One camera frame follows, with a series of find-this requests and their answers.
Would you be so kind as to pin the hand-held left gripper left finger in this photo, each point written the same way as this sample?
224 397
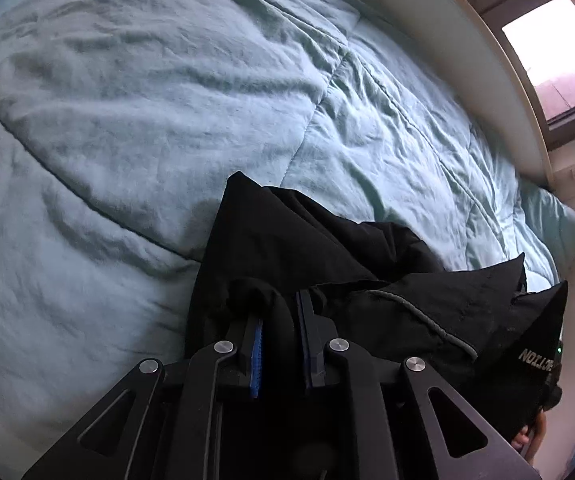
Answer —
255 360

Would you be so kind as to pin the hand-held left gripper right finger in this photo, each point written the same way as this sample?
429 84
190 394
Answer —
308 342

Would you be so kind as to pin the black hooded jacket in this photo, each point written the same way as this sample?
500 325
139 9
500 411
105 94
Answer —
292 240

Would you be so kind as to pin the person's right hand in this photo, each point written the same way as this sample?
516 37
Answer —
521 442

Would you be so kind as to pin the teal pillow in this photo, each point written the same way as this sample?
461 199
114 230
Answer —
552 220

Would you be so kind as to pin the light blue comforter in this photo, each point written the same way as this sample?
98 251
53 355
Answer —
142 110

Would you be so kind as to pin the dark framed window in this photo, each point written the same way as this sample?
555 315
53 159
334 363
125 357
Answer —
542 45

